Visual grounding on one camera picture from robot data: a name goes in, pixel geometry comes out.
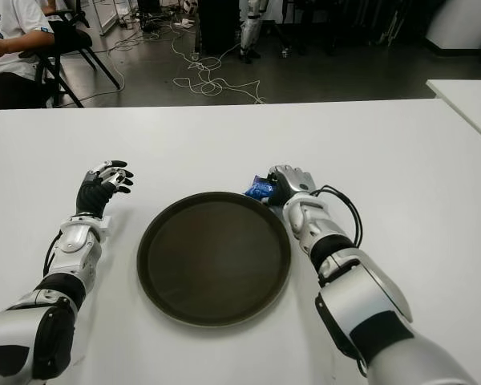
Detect blue Oreo cookie packet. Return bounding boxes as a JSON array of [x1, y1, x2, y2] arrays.
[[243, 172, 280, 201]]

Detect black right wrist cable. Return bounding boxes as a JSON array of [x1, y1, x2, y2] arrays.
[[310, 184, 364, 246]]

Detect white rounded pillar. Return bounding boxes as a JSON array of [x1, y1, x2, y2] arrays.
[[423, 0, 481, 57]]

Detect black cabinet on casters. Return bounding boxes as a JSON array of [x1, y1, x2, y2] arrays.
[[198, 0, 243, 55]]

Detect black folding chair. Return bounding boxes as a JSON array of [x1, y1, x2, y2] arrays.
[[19, 7, 121, 108]]

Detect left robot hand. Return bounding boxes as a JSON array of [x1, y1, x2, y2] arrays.
[[75, 159, 135, 220]]

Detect white side table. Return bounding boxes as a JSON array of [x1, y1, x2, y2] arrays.
[[425, 79, 481, 148]]

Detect white floor cable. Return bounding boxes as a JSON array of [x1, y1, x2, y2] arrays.
[[103, 19, 269, 105]]

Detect white humanoid robot legs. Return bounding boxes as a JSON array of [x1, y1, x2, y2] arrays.
[[239, 0, 270, 63]]

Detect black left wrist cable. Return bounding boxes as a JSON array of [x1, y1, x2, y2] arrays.
[[42, 232, 63, 278]]

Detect round dark brown tray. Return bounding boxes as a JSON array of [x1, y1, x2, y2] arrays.
[[136, 191, 293, 326]]

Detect seated person in white shirt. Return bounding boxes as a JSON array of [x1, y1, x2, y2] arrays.
[[0, 0, 57, 121]]

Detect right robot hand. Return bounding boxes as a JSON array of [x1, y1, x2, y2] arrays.
[[264, 163, 317, 208]]

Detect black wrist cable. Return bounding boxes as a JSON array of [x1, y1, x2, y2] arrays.
[[42, 232, 63, 278], [310, 184, 364, 246]]

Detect black stand with casters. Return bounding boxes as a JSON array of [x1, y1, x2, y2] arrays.
[[263, 18, 295, 57]]

